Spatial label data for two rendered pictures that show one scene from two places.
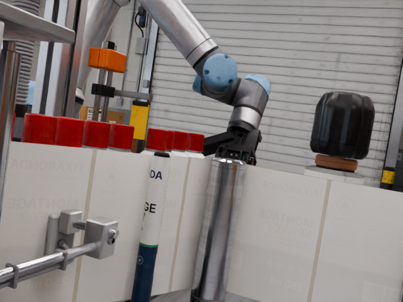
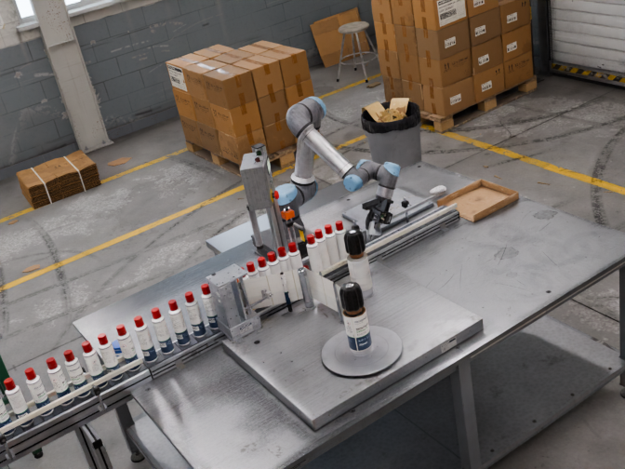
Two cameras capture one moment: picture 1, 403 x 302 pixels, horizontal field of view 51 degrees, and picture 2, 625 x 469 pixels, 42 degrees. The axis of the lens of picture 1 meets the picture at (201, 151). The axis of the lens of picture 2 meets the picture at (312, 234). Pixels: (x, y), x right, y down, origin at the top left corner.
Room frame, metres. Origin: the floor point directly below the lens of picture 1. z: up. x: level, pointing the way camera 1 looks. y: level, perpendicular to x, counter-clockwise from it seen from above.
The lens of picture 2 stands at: (-1.76, -1.91, 2.72)
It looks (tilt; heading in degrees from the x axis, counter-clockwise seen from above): 27 degrees down; 39
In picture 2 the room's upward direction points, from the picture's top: 12 degrees counter-clockwise
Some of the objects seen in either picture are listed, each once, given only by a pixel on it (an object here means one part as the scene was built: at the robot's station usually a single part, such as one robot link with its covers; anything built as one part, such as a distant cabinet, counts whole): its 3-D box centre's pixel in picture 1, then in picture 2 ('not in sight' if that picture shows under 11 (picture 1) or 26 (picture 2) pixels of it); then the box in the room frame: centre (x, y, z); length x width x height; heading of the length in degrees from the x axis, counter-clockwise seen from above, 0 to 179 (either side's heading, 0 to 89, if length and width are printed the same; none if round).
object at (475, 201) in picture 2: not in sight; (477, 199); (1.57, -0.29, 0.85); 0.30 x 0.26 x 0.04; 157
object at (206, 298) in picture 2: not in sight; (210, 306); (0.20, 0.28, 0.98); 0.05 x 0.05 x 0.20
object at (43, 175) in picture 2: not in sight; (58, 178); (2.43, 4.27, 0.11); 0.65 x 0.54 x 0.22; 153
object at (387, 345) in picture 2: not in sight; (361, 350); (0.26, -0.40, 0.89); 0.31 x 0.31 x 0.01
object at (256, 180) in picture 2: not in sight; (258, 180); (0.59, 0.21, 1.38); 0.17 x 0.10 x 0.19; 32
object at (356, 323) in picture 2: not in sight; (355, 317); (0.26, -0.40, 1.04); 0.09 x 0.09 x 0.29
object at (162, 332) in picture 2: not in sight; (161, 330); (0.00, 0.37, 0.98); 0.05 x 0.05 x 0.20
